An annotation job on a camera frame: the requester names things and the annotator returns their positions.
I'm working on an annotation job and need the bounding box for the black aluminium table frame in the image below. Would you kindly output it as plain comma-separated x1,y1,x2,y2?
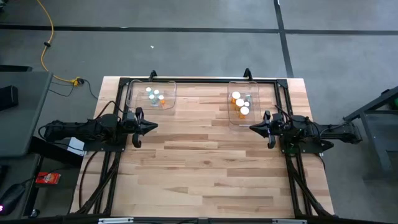
70,67,336,218

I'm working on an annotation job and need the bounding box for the dark grey low desk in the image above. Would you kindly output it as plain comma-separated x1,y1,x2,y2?
0,154,43,218

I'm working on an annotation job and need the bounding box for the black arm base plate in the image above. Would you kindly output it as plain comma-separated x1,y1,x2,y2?
76,127,128,152
279,129,335,155

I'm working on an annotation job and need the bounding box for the white paper sheet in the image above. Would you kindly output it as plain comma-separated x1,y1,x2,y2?
67,136,86,156

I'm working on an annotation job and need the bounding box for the black speaker box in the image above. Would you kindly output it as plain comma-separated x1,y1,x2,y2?
0,85,19,111

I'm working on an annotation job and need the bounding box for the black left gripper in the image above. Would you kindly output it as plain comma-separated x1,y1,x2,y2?
122,106,159,149

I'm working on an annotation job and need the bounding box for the clear plastic bin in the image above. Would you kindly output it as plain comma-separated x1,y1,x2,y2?
227,80,261,127
127,79,177,111

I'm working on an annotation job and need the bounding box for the black metal stand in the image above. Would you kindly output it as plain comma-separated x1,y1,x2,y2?
343,85,398,183

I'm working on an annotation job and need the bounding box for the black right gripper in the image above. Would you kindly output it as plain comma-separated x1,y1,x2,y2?
248,110,290,150

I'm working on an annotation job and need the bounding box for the yellow extension cable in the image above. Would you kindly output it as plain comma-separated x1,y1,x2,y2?
36,0,84,86

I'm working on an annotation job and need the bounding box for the black computer mouse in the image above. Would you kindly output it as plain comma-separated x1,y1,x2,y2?
0,184,25,217

